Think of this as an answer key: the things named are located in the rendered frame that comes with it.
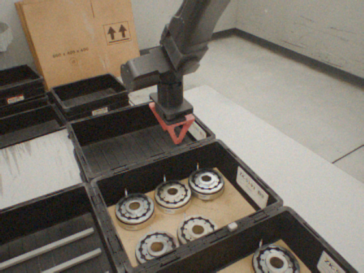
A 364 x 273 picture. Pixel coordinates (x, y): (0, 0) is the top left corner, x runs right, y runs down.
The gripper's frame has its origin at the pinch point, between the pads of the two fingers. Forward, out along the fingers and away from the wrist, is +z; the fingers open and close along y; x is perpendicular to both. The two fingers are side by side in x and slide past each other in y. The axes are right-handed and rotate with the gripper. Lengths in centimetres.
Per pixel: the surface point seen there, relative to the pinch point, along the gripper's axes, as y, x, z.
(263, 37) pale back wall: -253, 246, 98
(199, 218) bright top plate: 10.9, 2.0, 20.5
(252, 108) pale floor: -135, 141, 108
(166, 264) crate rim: 22.2, -12.4, 14.2
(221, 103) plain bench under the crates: -57, 54, 37
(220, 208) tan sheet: 8.6, 10.0, 23.4
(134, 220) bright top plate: 4.2, -13.1, 20.0
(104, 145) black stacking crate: -33.5, -10.5, 23.3
